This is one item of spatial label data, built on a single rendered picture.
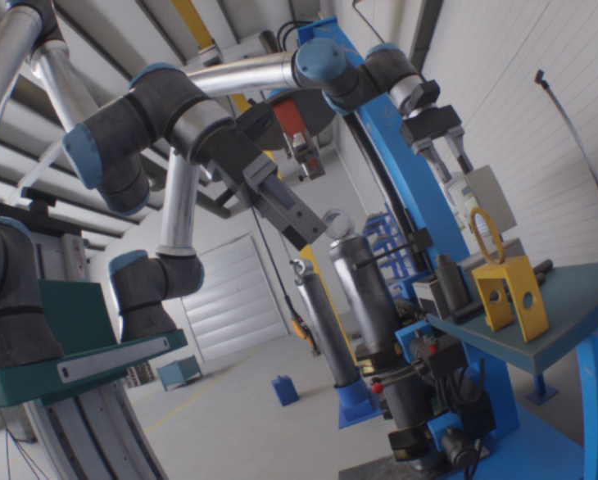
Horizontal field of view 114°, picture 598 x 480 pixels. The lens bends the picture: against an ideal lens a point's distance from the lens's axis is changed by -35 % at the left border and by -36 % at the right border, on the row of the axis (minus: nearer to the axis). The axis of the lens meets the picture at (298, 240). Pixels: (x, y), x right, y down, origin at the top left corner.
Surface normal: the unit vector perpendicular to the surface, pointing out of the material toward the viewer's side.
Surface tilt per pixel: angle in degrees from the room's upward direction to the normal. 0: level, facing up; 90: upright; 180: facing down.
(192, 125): 102
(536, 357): 90
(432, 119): 90
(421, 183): 90
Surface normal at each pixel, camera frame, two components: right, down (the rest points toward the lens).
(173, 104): -0.06, 0.05
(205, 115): 0.25, -0.25
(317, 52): -0.41, 0.04
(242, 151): 0.09, -0.10
